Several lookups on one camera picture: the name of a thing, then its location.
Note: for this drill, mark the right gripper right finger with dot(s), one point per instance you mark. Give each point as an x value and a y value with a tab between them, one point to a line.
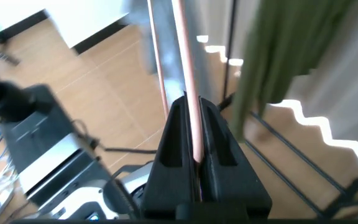
228	186

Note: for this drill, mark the pink clothes hanger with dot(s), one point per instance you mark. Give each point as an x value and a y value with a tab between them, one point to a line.
191	93

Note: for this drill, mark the green printed T-shirt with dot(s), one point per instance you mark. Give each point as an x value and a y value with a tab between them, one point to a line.
284	46

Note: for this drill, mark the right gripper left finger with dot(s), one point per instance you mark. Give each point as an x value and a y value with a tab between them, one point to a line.
172	180

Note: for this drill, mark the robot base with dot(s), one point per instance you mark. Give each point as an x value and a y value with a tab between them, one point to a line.
57	161

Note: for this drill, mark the black clothes rack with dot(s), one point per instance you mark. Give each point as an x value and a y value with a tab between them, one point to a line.
228	62

